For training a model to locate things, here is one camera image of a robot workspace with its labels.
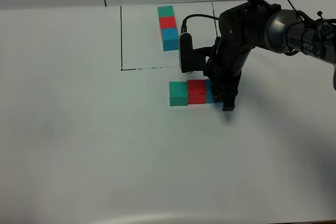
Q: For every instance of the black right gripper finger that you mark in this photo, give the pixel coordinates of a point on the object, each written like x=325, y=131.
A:
x=228, y=99
x=216, y=92

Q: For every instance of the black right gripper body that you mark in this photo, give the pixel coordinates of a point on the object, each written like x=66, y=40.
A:
x=226, y=63

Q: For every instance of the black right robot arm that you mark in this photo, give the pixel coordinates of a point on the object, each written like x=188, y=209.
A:
x=256, y=23

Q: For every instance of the blue template block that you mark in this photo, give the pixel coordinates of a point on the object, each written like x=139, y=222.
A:
x=170, y=39

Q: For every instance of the red template block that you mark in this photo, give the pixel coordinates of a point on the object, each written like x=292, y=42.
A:
x=167, y=22

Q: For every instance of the green template block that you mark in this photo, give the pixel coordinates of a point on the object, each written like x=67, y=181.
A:
x=165, y=11

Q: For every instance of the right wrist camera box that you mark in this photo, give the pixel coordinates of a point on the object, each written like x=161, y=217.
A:
x=192, y=59

